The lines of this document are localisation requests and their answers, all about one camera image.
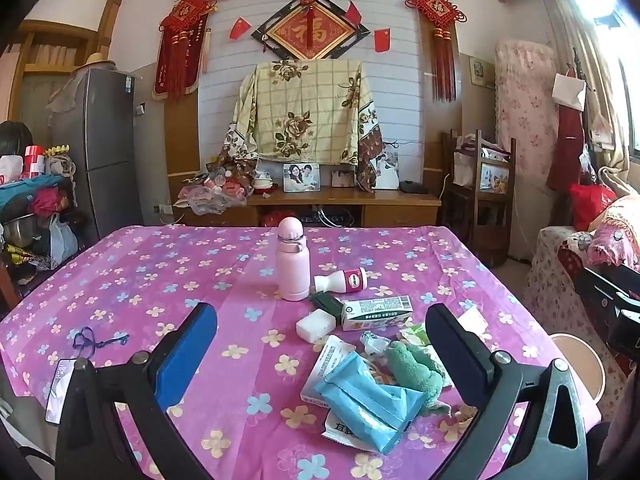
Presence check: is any pink flowered tablecloth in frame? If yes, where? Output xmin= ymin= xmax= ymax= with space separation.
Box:
xmin=0 ymin=224 xmax=603 ymax=480

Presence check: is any white medicine box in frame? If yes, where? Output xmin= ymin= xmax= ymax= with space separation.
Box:
xmin=300 ymin=335 xmax=358 ymax=406

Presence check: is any wooden chair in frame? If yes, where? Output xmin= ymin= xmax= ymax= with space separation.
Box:
xmin=442 ymin=129 xmax=517 ymax=268

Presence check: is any blue string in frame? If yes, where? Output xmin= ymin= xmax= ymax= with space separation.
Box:
xmin=71 ymin=326 xmax=130 ymax=358

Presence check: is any rolled floral mattress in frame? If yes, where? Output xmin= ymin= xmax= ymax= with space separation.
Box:
xmin=494 ymin=40 xmax=560 ymax=196

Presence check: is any sofa with floral cover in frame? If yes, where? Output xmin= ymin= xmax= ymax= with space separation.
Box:
xmin=522 ymin=195 xmax=640 ymax=396

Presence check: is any smartphone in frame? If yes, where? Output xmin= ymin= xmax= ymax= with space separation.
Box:
xmin=44 ymin=358 xmax=76 ymax=425

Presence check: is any pink printed blanket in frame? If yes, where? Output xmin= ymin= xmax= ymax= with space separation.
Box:
xmin=586 ymin=220 xmax=636 ymax=268

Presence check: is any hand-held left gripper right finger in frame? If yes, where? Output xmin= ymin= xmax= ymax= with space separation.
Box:
xmin=424 ymin=302 xmax=588 ymax=480

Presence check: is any large red Chinese knot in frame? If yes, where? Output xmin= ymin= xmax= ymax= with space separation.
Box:
xmin=405 ymin=0 xmax=468 ymax=103
xmin=160 ymin=0 xmax=218 ymax=101

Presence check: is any green plush toy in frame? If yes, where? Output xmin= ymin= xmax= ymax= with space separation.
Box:
xmin=385 ymin=341 xmax=451 ymax=418

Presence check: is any blue tissue packet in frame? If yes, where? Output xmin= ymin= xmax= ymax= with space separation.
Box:
xmin=314 ymin=350 xmax=428 ymax=456

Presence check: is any framed couple photo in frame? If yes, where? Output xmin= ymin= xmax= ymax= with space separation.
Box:
xmin=283 ymin=162 xmax=321 ymax=193

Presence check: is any grey refrigerator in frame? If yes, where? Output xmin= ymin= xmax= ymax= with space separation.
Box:
xmin=50 ymin=67 xmax=143 ymax=241

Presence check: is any pale blue plastic bag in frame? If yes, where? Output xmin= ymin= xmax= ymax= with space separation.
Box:
xmin=49 ymin=212 xmax=80 ymax=261

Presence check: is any yellow floral cloth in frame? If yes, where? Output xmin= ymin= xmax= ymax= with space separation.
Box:
xmin=207 ymin=58 xmax=383 ymax=193

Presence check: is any green white milk carton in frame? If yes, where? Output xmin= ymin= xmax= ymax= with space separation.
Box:
xmin=340 ymin=294 xmax=415 ymax=332

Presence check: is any white paper napkin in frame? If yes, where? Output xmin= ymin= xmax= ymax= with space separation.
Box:
xmin=457 ymin=306 xmax=488 ymax=338

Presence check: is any red pennant banner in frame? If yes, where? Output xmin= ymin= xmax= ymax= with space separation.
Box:
xmin=152 ymin=12 xmax=211 ymax=101

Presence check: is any straw hat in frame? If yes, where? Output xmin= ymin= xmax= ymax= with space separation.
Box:
xmin=77 ymin=52 xmax=118 ymax=71

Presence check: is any white yogurt bottle red label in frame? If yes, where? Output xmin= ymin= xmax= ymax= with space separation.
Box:
xmin=312 ymin=267 xmax=369 ymax=295

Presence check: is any cluttered storage rack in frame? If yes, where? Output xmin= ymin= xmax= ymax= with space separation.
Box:
xmin=0 ymin=120 xmax=81 ymax=286

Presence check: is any white paper bag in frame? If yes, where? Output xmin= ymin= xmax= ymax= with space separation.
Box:
xmin=551 ymin=71 xmax=587 ymax=111

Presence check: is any small crumpled packet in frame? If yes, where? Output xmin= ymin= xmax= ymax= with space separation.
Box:
xmin=360 ymin=331 xmax=393 ymax=361

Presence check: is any pink water bottle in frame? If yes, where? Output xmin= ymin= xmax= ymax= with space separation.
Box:
xmin=276 ymin=216 xmax=308 ymax=302

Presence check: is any pile of plastic bags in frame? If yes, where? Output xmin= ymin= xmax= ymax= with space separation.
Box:
xmin=172 ymin=160 xmax=251 ymax=216

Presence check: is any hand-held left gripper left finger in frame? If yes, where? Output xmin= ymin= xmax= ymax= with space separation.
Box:
xmin=54 ymin=301 xmax=221 ymax=480

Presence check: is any white printed wrapper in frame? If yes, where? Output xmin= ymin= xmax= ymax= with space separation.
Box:
xmin=322 ymin=407 xmax=386 ymax=453

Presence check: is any framed red diamond plaque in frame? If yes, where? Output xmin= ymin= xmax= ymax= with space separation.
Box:
xmin=251 ymin=0 xmax=376 ymax=61

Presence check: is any green white packet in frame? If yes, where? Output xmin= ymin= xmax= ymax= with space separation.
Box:
xmin=397 ymin=322 xmax=431 ymax=348

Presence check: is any wooden cabinet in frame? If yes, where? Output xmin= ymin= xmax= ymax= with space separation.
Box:
xmin=167 ymin=185 xmax=443 ymax=228

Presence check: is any dark green packet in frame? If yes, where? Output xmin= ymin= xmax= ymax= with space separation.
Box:
xmin=307 ymin=291 xmax=346 ymax=317

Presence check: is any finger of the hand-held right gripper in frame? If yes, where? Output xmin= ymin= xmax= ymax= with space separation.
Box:
xmin=574 ymin=264 xmax=640 ymax=313

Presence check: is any hanging red garment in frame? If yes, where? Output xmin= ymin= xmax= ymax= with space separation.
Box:
xmin=546 ymin=105 xmax=586 ymax=192

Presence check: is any wooden wall shelf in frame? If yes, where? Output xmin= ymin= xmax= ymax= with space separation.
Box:
xmin=7 ymin=0 xmax=123 ymax=126

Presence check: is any beige curtain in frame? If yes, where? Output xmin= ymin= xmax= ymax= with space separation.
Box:
xmin=535 ymin=0 xmax=631 ymax=171

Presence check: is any unframed wedding photo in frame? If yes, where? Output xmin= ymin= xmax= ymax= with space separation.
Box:
xmin=375 ymin=152 xmax=400 ymax=191

